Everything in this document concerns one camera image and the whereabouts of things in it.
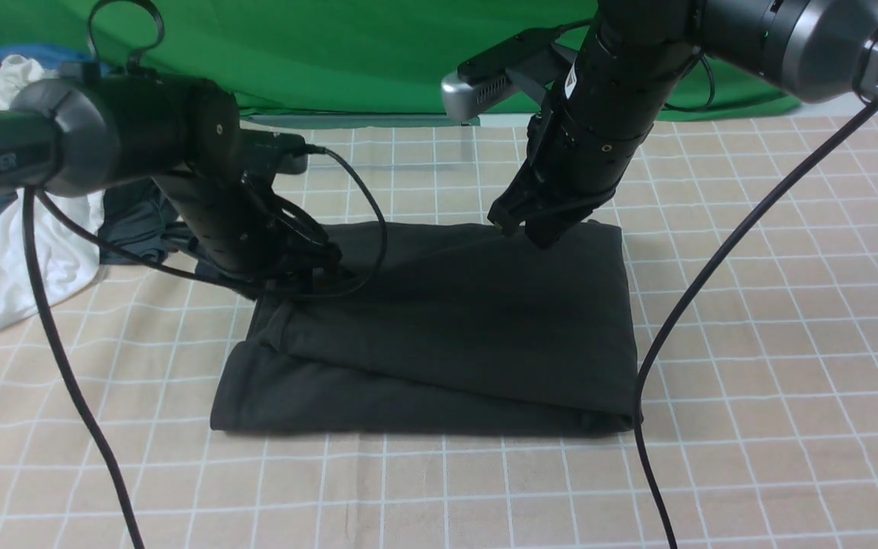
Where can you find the clear acrylic board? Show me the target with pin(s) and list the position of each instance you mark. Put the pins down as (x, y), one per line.
(380, 141)

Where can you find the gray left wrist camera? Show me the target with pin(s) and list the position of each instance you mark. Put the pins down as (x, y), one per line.
(268, 154)

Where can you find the dark gray long-sleeved shirt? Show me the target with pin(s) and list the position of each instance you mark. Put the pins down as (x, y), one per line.
(462, 332)

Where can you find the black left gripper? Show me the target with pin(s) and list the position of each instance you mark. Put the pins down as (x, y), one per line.
(289, 254)

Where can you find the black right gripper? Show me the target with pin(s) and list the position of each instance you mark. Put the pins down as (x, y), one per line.
(545, 212)

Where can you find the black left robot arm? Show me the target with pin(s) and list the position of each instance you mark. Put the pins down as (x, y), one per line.
(75, 136)

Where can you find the white crumpled garment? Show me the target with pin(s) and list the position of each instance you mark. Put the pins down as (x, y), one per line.
(67, 263)

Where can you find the green backdrop cloth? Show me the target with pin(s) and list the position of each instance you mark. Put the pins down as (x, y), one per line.
(332, 57)

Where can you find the dark teal crumpled garment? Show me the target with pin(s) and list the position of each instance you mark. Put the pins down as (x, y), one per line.
(141, 220)

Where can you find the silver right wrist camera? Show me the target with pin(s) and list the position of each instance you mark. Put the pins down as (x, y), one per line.
(525, 63)

